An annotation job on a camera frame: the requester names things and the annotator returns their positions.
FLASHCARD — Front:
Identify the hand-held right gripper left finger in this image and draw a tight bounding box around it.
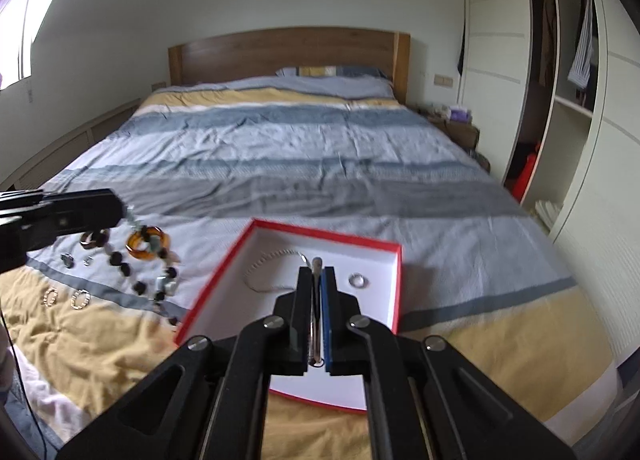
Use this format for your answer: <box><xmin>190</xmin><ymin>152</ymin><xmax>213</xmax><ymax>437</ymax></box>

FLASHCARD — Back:
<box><xmin>57</xmin><ymin>266</ymin><xmax>314</xmax><ymax>460</ymax></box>

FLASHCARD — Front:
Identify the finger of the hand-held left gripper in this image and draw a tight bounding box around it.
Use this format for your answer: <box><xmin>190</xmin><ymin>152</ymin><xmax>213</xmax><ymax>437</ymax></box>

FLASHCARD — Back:
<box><xmin>0</xmin><ymin>192</ymin><xmax>46</xmax><ymax>211</ymax></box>
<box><xmin>0</xmin><ymin>189</ymin><xmax>127</xmax><ymax>273</ymax></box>

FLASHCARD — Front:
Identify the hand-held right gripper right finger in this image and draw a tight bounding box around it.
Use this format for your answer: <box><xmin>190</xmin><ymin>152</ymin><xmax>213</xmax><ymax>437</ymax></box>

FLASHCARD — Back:
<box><xmin>322</xmin><ymin>266</ymin><xmax>581</xmax><ymax>460</ymax></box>

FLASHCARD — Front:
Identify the silver bangle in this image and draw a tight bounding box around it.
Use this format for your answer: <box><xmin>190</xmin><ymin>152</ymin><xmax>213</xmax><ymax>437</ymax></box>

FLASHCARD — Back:
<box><xmin>310</xmin><ymin>256</ymin><xmax>326</xmax><ymax>369</ymax></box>

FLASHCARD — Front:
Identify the small brown bangle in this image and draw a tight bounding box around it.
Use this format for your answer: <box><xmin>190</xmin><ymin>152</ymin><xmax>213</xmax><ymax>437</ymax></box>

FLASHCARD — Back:
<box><xmin>79</xmin><ymin>228</ymin><xmax>111</xmax><ymax>250</ymax></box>

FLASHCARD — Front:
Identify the silver chain necklace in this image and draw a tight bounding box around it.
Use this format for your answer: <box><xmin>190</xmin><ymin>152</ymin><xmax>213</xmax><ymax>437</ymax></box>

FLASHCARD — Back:
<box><xmin>243</xmin><ymin>248</ymin><xmax>314</xmax><ymax>293</ymax></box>

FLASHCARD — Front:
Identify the red jewelry box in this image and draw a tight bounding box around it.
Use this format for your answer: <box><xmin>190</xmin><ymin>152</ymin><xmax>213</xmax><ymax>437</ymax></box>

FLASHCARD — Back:
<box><xmin>173</xmin><ymin>218</ymin><xmax>403</xmax><ymax>414</ymax></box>

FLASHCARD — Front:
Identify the amber bangle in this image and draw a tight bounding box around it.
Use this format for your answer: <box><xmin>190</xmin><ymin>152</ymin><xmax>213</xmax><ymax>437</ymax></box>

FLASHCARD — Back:
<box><xmin>125</xmin><ymin>226</ymin><xmax>172</xmax><ymax>261</ymax></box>

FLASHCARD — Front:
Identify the dark beaded necklace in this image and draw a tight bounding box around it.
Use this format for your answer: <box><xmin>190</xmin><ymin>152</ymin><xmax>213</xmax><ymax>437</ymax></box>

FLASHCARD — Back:
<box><xmin>102</xmin><ymin>207</ymin><xmax>184</xmax><ymax>327</ymax></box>

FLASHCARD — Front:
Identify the bed with striped duvet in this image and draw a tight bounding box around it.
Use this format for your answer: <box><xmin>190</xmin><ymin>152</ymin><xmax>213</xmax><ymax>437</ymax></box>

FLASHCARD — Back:
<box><xmin>0</xmin><ymin>74</ymin><xmax>622</xmax><ymax>460</ymax></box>

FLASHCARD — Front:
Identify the window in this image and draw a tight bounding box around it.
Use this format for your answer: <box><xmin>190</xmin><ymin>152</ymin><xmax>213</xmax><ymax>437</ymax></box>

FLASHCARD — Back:
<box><xmin>0</xmin><ymin>0</ymin><xmax>97</xmax><ymax>91</ymax></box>

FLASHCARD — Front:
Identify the wooden nightstand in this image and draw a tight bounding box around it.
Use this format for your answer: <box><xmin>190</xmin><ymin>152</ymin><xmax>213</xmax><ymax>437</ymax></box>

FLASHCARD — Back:
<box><xmin>424</xmin><ymin>106</ymin><xmax>494</xmax><ymax>177</ymax></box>

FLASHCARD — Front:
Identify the striped pillow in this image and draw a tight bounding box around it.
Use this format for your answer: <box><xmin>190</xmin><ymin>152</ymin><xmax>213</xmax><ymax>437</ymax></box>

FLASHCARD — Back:
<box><xmin>275</xmin><ymin>64</ymin><xmax>394</xmax><ymax>81</ymax></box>

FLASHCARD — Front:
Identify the stack of white towels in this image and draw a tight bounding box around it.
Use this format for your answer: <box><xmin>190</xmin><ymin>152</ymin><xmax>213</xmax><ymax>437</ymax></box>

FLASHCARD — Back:
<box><xmin>532</xmin><ymin>197</ymin><xmax>564</xmax><ymax>237</ymax></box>

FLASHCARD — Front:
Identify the red bag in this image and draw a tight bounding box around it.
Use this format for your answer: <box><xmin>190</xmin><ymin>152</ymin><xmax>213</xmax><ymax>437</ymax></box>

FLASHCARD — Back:
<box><xmin>504</xmin><ymin>142</ymin><xmax>542</xmax><ymax>204</ymax></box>

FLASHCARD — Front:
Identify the wooden bed headboard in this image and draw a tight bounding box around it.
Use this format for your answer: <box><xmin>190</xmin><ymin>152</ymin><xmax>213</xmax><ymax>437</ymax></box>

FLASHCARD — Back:
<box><xmin>167</xmin><ymin>27</ymin><xmax>411</xmax><ymax>106</ymax></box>

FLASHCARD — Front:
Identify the white wardrobe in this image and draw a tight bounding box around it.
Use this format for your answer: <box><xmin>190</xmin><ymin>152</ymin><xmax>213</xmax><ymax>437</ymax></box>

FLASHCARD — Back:
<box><xmin>457</xmin><ymin>0</ymin><xmax>640</xmax><ymax>251</ymax></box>

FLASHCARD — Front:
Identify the brown hanging coat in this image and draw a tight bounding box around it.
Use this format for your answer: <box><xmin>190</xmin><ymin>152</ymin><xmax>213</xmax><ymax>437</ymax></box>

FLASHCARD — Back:
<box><xmin>537</xmin><ymin>0</ymin><xmax>559</xmax><ymax>90</ymax></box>

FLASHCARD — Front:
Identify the striped hanging shirt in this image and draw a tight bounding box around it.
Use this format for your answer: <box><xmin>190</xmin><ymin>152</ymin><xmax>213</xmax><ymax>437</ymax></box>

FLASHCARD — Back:
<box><xmin>567</xmin><ymin>0</ymin><xmax>599</xmax><ymax>91</ymax></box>

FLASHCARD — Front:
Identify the slatted low wall cabinet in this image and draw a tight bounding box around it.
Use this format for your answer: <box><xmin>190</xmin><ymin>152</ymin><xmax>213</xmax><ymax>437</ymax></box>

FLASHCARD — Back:
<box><xmin>0</xmin><ymin>98</ymin><xmax>142</xmax><ymax>191</ymax></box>

